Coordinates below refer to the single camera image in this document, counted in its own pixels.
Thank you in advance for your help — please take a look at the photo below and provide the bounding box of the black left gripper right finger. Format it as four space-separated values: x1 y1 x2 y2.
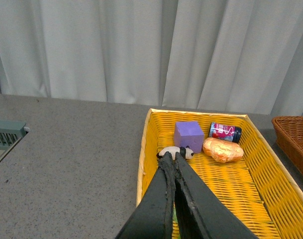
175 153 257 239

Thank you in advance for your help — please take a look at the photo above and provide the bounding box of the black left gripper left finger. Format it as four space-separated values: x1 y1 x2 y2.
116 152 176 239

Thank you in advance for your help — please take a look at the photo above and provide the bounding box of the yellow woven basket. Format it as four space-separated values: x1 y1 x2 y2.
136 109 303 239

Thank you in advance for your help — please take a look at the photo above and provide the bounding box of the brown wicker basket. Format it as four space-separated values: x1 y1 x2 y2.
272 116 303 175

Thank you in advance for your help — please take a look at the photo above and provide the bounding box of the black white panda figurine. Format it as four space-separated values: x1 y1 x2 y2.
156 146 194 161

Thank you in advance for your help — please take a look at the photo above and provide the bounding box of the orange toy bread roll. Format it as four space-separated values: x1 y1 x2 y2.
202 137 244 163

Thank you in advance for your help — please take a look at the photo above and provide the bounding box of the purple foam cube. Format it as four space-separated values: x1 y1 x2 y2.
174 121 204 153

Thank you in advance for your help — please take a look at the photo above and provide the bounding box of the small pink labelled jar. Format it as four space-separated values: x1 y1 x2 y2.
208 122 242 143

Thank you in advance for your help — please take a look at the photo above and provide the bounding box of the grey pleated curtain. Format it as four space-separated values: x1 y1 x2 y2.
0 0 303 116

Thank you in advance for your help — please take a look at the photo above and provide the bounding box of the grey-green vented box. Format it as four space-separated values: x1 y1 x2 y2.
0 119 30 162

